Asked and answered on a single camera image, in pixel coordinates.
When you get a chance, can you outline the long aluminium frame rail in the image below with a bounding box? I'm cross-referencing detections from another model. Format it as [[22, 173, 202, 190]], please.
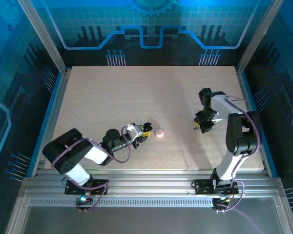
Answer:
[[19, 169, 285, 199]]

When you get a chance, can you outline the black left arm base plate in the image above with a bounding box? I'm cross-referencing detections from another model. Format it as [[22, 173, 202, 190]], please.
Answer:
[[64, 179, 110, 195]]

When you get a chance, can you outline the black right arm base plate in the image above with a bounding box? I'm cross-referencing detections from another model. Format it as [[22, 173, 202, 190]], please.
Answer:
[[191, 179, 239, 195]]

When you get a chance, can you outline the aluminium side rail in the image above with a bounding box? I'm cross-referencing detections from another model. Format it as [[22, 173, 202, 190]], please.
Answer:
[[30, 68, 73, 177], [235, 66, 275, 176]]

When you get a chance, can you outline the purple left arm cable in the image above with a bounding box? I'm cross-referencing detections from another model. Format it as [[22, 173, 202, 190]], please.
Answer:
[[50, 125, 137, 212]]

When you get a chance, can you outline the aluminium frame post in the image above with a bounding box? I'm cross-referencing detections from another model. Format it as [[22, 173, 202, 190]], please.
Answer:
[[17, 0, 68, 74], [236, 0, 284, 73]]

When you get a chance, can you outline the grey metal sheet panel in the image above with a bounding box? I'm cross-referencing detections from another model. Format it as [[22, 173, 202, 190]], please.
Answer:
[[4, 190, 293, 234]]

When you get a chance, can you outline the slotted grey cable duct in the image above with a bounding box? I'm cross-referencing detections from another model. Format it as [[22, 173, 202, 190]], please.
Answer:
[[28, 197, 215, 208]]

